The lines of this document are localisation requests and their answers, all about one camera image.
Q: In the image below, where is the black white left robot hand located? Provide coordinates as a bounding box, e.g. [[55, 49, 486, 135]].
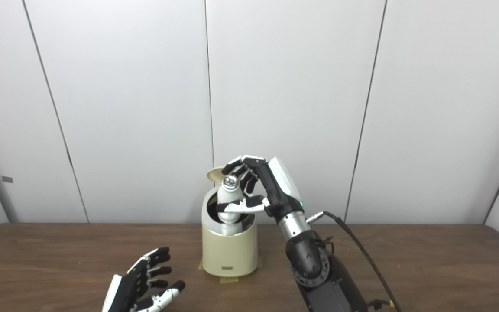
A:
[[101, 247, 186, 312]]

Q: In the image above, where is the small white plastic bottle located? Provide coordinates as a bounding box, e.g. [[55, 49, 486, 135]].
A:
[[217, 175, 245, 237]]

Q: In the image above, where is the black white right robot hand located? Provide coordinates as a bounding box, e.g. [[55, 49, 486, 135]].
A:
[[216, 155, 305, 219]]

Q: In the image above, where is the cream-colored lidded bin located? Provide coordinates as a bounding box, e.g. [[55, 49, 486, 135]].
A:
[[201, 167, 259, 278]]

